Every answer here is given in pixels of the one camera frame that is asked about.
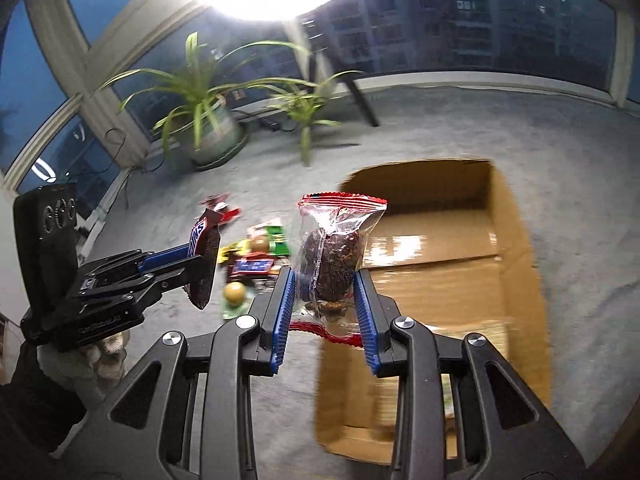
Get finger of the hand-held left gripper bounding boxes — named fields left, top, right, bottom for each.
left=80, top=241, right=201, bottom=286
left=129, top=259, right=193, bottom=307

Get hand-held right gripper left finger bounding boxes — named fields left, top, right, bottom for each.
left=60, top=266, right=297, bottom=480

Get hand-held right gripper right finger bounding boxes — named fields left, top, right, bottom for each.
left=352, top=269, right=588, bottom=480

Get clear red-edged snack packet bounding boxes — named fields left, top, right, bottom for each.
left=290, top=192, right=388, bottom=348

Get cardboard box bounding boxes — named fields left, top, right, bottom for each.
left=312, top=159, right=553, bottom=466

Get person's left forearm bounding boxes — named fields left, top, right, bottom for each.
left=0, top=345, right=87, bottom=457

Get person's left hand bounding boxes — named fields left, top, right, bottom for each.
left=40, top=332, right=130, bottom=396

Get yellow snack packet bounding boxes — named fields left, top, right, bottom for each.
left=220, top=240, right=253, bottom=263

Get large potted spider plant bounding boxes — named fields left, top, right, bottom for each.
left=92, top=32, right=321, bottom=171

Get small spider plant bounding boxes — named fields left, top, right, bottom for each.
left=267, top=70, right=366, bottom=166

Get black table leg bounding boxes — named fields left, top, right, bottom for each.
left=345, top=77, right=379, bottom=127

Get black looped cable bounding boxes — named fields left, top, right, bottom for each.
left=102, top=127, right=166, bottom=171

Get black power cord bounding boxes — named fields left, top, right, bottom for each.
left=234, top=109, right=297, bottom=132

